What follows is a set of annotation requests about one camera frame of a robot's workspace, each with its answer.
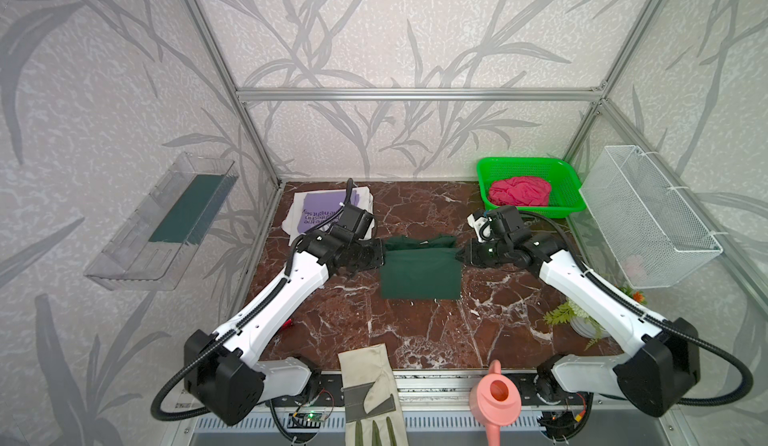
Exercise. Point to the white folded t-shirt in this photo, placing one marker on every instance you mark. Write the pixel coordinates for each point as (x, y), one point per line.
(360, 197)

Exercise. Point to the green plastic basket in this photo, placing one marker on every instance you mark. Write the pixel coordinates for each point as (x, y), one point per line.
(565, 198)

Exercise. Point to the pink watering can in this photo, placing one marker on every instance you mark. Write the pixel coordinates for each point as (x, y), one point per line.
(495, 402)

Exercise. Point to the clear plastic wall shelf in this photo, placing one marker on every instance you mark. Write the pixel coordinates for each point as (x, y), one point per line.
(157, 243)

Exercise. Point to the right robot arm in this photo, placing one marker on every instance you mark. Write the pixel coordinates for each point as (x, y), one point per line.
(659, 362)

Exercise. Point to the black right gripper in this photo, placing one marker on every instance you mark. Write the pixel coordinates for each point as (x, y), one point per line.
(473, 254)

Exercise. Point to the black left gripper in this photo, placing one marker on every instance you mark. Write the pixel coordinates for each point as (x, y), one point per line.
(369, 254)

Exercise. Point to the white wire mesh basket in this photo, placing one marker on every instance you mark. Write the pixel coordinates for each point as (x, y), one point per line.
(654, 234)

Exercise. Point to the pink crumpled t-shirt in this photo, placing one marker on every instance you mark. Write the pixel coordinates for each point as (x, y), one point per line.
(526, 191)

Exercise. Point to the aluminium frame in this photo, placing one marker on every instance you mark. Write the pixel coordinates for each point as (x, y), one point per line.
(423, 89)

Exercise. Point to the beige gardening glove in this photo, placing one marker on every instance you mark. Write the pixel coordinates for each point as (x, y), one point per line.
(373, 413)

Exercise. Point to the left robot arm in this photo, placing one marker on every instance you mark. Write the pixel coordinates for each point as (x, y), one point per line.
(223, 372)

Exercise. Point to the purple folded t-shirt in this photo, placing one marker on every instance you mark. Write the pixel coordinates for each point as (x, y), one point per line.
(317, 207)

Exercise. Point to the potted artificial flowers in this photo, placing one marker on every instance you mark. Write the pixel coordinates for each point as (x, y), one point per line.
(568, 312)

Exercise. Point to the dark green t-shirt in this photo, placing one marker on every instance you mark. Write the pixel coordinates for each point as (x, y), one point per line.
(421, 269)

